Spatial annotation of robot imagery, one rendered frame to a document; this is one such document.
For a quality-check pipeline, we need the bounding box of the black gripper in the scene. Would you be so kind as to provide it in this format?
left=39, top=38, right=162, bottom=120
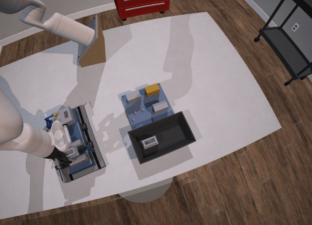
left=44, top=147, right=73, bottom=170

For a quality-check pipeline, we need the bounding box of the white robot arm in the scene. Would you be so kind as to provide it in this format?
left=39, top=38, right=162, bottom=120
left=0, top=0, right=95, bottom=158

